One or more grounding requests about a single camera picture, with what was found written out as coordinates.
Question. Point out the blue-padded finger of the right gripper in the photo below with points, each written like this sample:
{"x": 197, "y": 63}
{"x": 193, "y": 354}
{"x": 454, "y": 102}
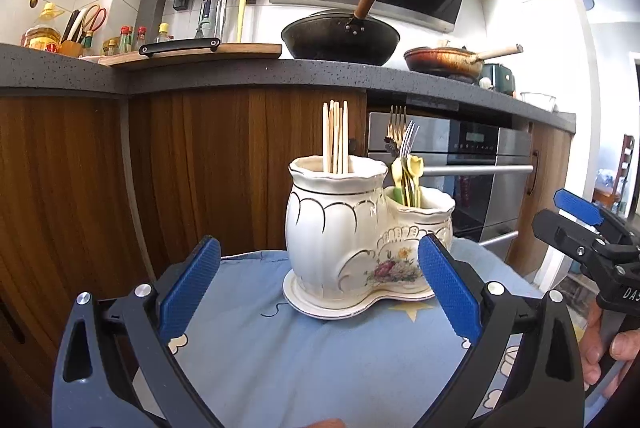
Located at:
{"x": 577, "y": 207}

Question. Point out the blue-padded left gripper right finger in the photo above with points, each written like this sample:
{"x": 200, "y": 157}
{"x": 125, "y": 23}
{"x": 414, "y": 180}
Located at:
{"x": 458, "y": 288}

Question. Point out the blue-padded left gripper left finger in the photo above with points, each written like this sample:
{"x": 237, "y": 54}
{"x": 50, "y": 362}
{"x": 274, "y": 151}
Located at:
{"x": 182, "y": 287}

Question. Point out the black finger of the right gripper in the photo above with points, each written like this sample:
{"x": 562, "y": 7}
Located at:
{"x": 562, "y": 232}

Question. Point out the yellow green plastic spoon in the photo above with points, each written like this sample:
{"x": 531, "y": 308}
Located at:
{"x": 415, "y": 167}

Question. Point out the silver metal fork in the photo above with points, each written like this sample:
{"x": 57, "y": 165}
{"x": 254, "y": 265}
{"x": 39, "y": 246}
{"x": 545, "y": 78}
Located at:
{"x": 405, "y": 150}

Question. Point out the bamboo chopstick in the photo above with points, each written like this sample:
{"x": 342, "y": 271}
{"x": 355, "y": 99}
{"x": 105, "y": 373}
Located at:
{"x": 336, "y": 126}
{"x": 340, "y": 140}
{"x": 326, "y": 148}
{"x": 330, "y": 140}
{"x": 345, "y": 138}

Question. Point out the gold metal fork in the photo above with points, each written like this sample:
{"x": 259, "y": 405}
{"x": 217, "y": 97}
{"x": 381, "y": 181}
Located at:
{"x": 395, "y": 130}

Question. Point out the person's right hand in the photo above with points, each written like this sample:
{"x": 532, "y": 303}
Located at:
{"x": 625, "y": 347}

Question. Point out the wooden chair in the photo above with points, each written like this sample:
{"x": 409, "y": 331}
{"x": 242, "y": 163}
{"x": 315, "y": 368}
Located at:
{"x": 610, "y": 185}

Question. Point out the stainless steel built-in oven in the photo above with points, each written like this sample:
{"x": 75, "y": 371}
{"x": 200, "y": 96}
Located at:
{"x": 484, "y": 169}

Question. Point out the white floral ceramic utensil holder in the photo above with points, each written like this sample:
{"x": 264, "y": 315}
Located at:
{"x": 351, "y": 244}

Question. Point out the green kettle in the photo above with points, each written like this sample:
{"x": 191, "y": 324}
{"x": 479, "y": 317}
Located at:
{"x": 498, "y": 78}

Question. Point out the brown frying pan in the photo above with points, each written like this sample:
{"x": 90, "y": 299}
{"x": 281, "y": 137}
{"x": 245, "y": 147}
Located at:
{"x": 454, "y": 62}

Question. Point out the wooden cutting board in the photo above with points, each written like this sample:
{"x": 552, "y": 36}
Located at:
{"x": 226, "y": 51}

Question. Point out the black wok wooden handle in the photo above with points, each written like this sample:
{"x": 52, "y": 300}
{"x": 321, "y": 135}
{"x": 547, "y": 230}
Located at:
{"x": 343, "y": 36}

